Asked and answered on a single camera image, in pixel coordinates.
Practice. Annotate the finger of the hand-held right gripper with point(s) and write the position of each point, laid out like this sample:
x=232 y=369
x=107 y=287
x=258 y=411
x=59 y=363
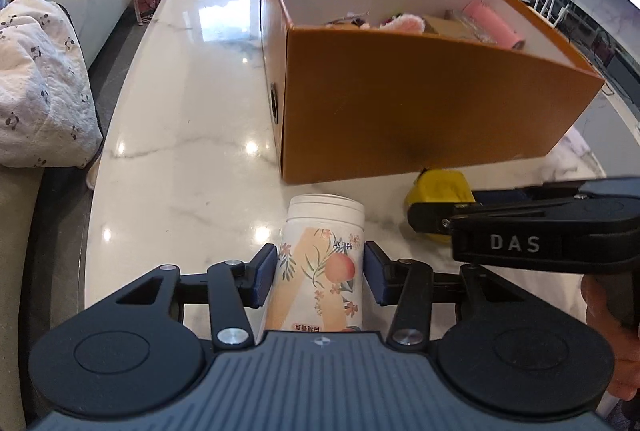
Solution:
x=550 y=190
x=430 y=218

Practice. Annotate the person's right hand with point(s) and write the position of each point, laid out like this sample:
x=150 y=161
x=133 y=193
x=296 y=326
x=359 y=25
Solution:
x=625 y=356

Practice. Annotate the orange cardboard box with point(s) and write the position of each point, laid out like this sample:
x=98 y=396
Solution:
x=400 y=101

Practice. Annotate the panda print blanket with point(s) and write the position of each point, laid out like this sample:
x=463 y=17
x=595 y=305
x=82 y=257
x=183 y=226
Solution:
x=40 y=86

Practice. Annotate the yellow soft pouch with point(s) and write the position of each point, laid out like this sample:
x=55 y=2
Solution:
x=440 y=186

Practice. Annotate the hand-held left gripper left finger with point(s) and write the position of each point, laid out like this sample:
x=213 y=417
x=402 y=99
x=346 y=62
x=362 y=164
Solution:
x=265 y=276

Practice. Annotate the brown cardboard piece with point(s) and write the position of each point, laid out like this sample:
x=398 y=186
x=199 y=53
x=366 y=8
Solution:
x=450 y=28

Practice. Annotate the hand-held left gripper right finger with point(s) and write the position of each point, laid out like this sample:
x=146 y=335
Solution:
x=375 y=273

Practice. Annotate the pink fluffy plush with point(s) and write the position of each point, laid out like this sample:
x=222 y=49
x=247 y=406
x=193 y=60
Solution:
x=400 y=23

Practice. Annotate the white peach print bottle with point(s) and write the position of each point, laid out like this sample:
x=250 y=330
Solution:
x=315 y=231

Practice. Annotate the pink roll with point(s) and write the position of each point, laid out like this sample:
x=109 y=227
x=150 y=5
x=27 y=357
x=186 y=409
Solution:
x=492 y=23

